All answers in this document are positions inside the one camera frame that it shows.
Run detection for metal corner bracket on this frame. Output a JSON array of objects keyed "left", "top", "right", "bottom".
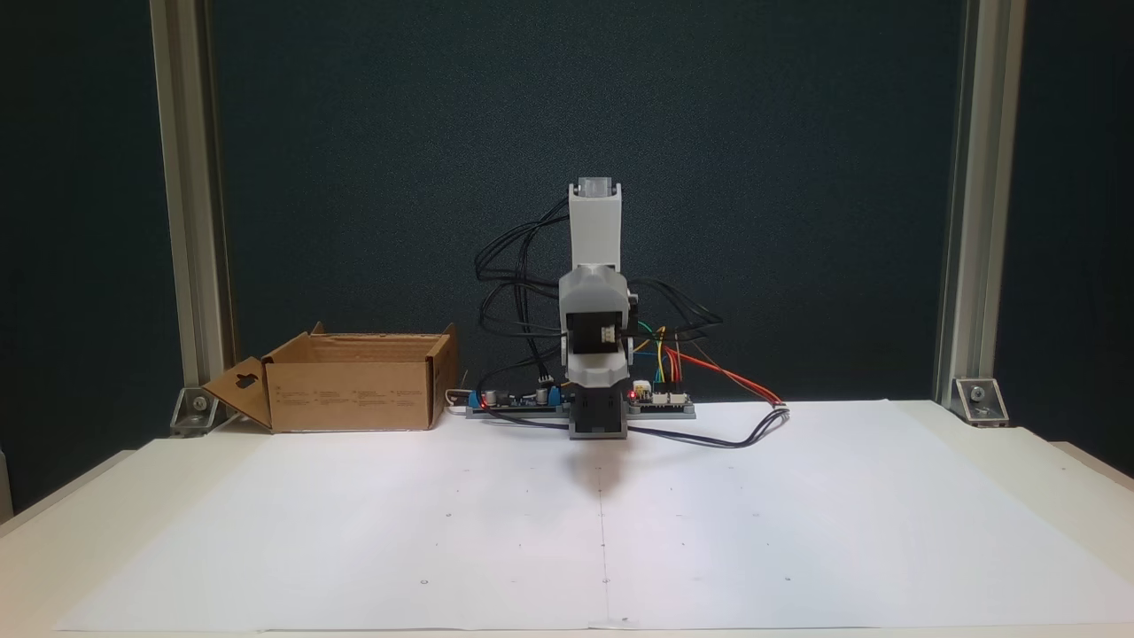
[
  {"left": 952, "top": 377, "right": 1011, "bottom": 428},
  {"left": 170, "top": 385, "right": 221, "bottom": 438}
]

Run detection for orange red wire pair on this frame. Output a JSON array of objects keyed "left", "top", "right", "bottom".
[{"left": 671, "top": 328, "right": 786, "bottom": 408}]

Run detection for black table cable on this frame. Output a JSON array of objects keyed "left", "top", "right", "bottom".
[{"left": 478, "top": 406, "right": 791, "bottom": 449}]

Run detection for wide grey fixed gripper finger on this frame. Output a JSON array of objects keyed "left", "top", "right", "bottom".
[{"left": 565, "top": 349, "right": 628, "bottom": 389}]

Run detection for brown cardboard box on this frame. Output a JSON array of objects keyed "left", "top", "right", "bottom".
[{"left": 202, "top": 323, "right": 460, "bottom": 434}]

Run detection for aluminium frame post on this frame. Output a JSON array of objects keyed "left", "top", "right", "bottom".
[
  {"left": 149, "top": 0, "right": 236, "bottom": 401},
  {"left": 932, "top": 0, "right": 1029, "bottom": 408}
]

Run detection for black arm wire bundle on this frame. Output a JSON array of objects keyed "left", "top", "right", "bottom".
[{"left": 474, "top": 197, "right": 724, "bottom": 391}]

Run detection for circuit board with jumper wires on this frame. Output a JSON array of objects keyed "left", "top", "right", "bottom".
[{"left": 625, "top": 379, "right": 697, "bottom": 420}]

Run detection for circuit board with capacitors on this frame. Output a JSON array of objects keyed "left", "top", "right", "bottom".
[{"left": 465, "top": 377, "right": 572, "bottom": 419}]

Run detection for yellow jumper wire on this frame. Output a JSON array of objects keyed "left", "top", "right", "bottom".
[{"left": 640, "top": 326, "right": 670, "bottom": 386}]

